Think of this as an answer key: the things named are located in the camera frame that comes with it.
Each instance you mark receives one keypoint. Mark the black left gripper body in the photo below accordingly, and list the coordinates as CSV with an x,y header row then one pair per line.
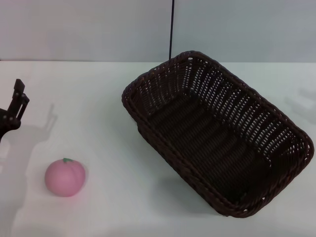
x,y
7,123

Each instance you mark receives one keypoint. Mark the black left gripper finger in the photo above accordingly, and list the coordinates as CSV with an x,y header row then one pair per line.
x,y
18,101

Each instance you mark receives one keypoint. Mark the pink toy peach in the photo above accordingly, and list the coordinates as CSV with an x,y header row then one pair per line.
x,y
65,177

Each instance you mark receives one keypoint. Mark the dark brown wicker basket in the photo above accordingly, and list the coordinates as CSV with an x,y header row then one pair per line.
x,y
209,148

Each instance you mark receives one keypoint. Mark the black vertical wall strip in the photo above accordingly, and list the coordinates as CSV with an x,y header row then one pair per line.
x,y
170,29

